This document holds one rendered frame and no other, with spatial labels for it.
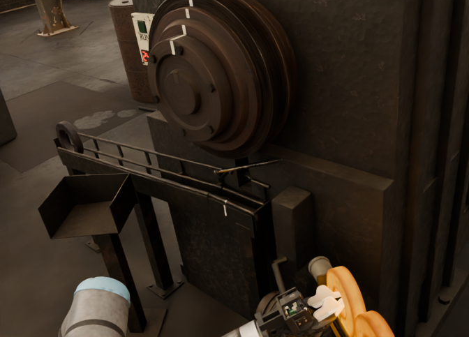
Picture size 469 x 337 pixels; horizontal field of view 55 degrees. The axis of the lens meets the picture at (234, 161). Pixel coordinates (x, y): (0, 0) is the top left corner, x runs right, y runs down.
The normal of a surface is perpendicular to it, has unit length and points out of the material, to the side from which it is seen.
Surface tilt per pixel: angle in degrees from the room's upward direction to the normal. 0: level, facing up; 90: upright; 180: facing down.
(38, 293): 0
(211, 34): 41
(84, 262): 1
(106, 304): 35
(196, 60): 90
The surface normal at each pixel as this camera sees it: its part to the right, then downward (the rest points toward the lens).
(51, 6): 0.73, 0.25
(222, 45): 0.07, -0.20
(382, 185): -0.13, -0.86
